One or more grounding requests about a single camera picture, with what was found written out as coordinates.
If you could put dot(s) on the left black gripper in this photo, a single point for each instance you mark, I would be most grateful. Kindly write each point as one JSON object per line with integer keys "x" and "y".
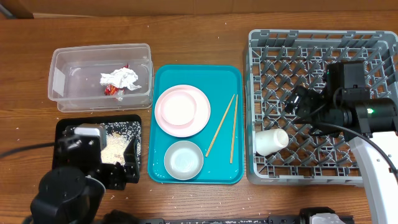
{"x": 117, "y": 178}

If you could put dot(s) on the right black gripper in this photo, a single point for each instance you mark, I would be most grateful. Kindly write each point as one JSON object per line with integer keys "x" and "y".
{"x": 306, "y": 97}

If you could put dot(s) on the rice and food scraps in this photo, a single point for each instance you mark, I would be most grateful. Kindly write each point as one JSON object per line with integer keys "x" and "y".
{"x": 119, "y": 134}

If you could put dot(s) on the white cup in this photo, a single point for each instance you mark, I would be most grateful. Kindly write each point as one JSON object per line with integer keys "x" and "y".
{"x": 271, "y": 141}

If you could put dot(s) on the red snack wrapper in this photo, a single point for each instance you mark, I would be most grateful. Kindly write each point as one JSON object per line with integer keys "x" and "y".
{"x": 113, "y": 91}

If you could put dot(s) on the white napkin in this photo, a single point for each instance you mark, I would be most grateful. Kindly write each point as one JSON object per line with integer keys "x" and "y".
{"x": 130, "y": 77}

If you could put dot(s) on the grey bowl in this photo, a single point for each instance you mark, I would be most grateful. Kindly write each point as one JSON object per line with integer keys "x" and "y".
{"x": 183, "y": 160}

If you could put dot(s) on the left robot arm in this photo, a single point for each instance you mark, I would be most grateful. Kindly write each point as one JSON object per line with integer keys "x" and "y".
{"x": 73, "y": 190}

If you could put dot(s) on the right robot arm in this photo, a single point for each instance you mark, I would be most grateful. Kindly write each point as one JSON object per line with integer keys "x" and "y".
{"x": 369, "y": 126}

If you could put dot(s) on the grey dishwasher rack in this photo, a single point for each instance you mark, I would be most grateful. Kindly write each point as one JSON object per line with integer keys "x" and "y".
{"x": 279, "y": 60}

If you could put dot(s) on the black plastic tray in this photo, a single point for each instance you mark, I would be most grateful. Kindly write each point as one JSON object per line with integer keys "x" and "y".
{"x": 89, "y": 158}

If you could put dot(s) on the right wooden chopstick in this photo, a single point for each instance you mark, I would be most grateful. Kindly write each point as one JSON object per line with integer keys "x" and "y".
{"x": 234, "y": 131}

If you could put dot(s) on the wooden chopstick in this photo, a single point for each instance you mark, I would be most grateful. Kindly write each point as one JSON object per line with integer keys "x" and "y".
{"x": 220, "y": 125}
{"x": 234, "y": 131}

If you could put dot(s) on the clear plastic bin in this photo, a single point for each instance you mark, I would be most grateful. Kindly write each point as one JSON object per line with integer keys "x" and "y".
{"x": 75, "y": 72}

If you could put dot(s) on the left wooden chopstick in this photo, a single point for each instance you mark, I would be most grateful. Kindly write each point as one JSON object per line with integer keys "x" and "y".
{"x": 220, "y": 125}

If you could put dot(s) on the teal serving tray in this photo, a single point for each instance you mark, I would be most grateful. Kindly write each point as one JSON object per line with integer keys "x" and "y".
{"x": 219, "y": 83}

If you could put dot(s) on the pink plate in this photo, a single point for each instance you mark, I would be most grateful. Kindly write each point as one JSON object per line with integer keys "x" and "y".
{"x": 182, "y": 111}

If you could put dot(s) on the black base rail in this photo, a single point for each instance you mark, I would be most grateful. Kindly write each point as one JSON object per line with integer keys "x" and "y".
{"x": 273, "y": 219}

